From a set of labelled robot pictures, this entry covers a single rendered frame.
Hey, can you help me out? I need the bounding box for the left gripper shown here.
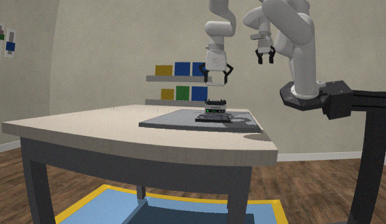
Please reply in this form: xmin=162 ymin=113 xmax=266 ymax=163
xmin=199 ymin=50 xmax=233 ymax=84

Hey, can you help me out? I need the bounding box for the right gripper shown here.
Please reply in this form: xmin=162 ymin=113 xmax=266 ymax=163
xmin=255 ymin=36 xmax=276 ymax=64

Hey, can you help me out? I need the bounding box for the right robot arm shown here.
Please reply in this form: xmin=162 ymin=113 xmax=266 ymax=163
xmin=243 ymin=0 xmax=310 ymax=81

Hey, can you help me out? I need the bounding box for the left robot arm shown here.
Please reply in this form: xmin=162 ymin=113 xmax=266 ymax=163
xmin=205 ymin=0 xmax=326 ymax=100

